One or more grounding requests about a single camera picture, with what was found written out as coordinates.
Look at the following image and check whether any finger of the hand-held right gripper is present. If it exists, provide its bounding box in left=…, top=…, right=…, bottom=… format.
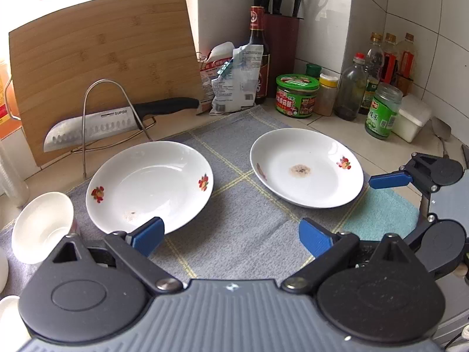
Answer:
left=368, top=152, right=436, bottom=196
left=403, top=214, right=438, bottom=253

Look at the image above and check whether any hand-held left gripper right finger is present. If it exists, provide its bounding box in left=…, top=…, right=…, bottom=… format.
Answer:
left=280, top=218, right=416, bottom=296

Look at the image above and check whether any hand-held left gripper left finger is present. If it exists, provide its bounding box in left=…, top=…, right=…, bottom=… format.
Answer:
left=51, top=217, right=184, bottom=296

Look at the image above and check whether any white floral plate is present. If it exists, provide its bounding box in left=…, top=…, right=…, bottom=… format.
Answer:
left=250, top=128, right=364, bottom=209
left=85, top=140, right=214, bottom=236

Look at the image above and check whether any green glass jar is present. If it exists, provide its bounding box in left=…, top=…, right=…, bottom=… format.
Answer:
left=364, top=82, right=404, bottom=140

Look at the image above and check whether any grey checkered cloth mat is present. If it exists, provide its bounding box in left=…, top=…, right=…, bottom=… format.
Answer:
left=0, top=104, right=420, bottom=301

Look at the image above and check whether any white plastic container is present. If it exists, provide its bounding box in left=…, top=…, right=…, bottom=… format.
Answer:
left=391, top=94, right=433, bottom=143

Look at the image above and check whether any metal spatula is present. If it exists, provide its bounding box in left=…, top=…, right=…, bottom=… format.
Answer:
left=430, top=116, right=453, bottom=159

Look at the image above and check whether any red cap glass bottle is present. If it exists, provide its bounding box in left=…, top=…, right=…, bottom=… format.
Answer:
left=335, top=52, right=368, bottom=121

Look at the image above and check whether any yellow lid spice jar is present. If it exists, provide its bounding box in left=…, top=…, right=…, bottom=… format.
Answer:
left=314, top=73, right=339, bottom=117

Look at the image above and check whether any yellow cap oil bottle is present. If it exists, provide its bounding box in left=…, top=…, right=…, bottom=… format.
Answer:
left=396, top=32, right=418, bottom=96
left=381, top=32, right=399, bottom=85
left=358, top=32, right=385, bottom=115

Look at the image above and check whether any green lid sauce jar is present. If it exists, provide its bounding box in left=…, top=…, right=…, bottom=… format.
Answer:
left=275, top=74, right=319, bottom=119

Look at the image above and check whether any dark red knife block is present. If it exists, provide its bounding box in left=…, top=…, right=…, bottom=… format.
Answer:
left=264, top=13, right=300, bottom=98

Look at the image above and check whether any white blue seasoning bag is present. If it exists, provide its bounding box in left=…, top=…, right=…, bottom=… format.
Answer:
left=209, top=43, right=264, bottom=116

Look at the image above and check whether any red white seasoning bag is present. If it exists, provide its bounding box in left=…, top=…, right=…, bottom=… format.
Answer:
left=198, top=41, right=235, bottom=105

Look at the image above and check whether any bamboo cutting board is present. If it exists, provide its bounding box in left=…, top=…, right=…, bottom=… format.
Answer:
left=8, top=0, right=204, bottom=167

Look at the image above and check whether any dark soy sauce bottle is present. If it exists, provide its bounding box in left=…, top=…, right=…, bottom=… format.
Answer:
left=249, top=5, right=270, bottom=105

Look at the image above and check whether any steel wire rack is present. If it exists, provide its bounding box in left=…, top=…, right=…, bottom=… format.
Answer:
left=71, top=79, right=156, bottom=180

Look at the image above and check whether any black handled kitchen knife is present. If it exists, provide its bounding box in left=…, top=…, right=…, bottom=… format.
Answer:
left=43, top=97, right=200, bottom=153

